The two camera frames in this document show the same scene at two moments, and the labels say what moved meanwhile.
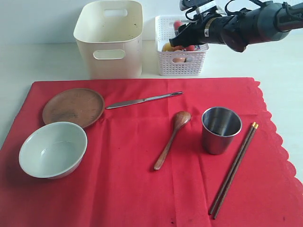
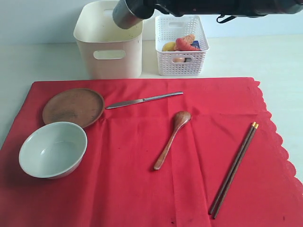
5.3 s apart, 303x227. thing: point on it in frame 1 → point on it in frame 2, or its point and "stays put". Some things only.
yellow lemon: [167, 47] stays put
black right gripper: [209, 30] → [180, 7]
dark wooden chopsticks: [239, 162] stays put
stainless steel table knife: [124, 103] stays put
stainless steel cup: [220, 125] → [123, 16]
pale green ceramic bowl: [54, 150] stays put
